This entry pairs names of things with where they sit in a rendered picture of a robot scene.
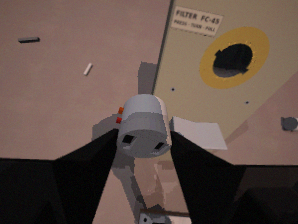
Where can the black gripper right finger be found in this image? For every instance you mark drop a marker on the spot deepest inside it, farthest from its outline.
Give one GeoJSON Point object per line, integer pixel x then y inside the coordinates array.
{"type": "Point", "coordinates": [213, 187]}

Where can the beige service panel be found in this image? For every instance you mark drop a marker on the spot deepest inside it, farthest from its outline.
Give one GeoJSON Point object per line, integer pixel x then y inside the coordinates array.
{"type": "Point", "coordinates": [220, 60]}

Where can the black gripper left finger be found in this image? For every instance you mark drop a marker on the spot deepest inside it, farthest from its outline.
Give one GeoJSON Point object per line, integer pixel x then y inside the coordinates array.
{"type": "Point", "coordinates": [73, 183]}

